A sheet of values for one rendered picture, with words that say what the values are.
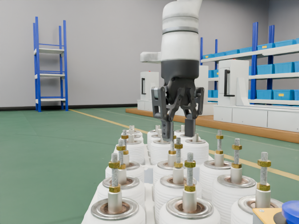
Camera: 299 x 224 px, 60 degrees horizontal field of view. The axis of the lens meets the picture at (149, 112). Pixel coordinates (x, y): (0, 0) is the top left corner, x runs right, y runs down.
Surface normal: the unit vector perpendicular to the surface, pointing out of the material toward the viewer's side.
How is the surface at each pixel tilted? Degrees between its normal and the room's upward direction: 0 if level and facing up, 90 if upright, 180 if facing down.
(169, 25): 90
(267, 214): 0
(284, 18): 90
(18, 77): 90
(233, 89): 90
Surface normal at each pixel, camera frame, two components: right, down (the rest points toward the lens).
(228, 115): -0.88, 0.04
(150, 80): 0.48, 0.07
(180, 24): -0.07, 0.08
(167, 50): -0.66, 0.07
